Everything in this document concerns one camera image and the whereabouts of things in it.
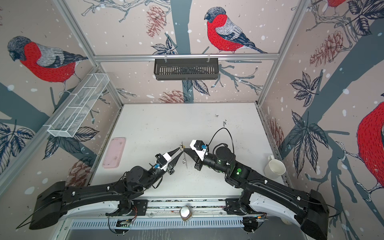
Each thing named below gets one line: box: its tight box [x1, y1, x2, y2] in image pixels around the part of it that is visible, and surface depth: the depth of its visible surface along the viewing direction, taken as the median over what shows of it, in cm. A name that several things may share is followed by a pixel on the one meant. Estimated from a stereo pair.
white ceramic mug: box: [264, 155, 286, 180], surface depth 79 cm
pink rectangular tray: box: [102, 137, 126, 169], surface depth 93 cm
